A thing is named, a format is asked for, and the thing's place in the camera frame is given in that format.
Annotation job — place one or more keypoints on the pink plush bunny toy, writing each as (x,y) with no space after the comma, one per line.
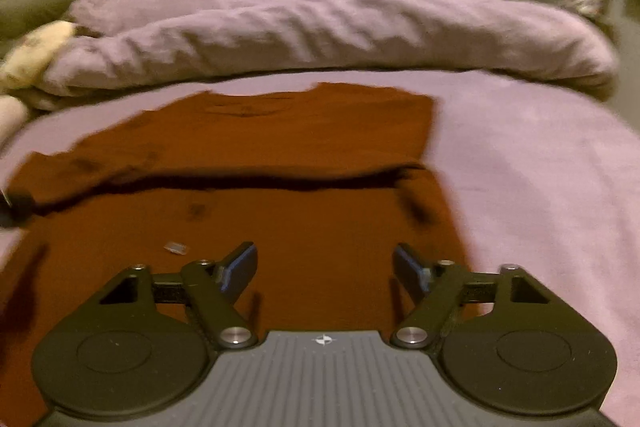
(13,115)

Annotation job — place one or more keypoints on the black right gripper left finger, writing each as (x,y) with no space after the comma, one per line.
(209,290)

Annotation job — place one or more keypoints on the lilac bed sheet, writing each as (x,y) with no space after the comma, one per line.
(535,175)

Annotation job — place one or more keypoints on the grey green headboard cushion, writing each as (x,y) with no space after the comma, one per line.
(18,17)

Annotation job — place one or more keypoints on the brown knit cardigan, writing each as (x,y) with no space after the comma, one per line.
(325,182)

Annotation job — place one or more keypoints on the lilac rumpled duvet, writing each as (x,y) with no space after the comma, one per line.
(123,44)

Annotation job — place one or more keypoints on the yellow face plush pillow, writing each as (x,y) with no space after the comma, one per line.
(26,62)

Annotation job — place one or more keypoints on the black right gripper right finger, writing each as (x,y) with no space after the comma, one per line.
(439,291)

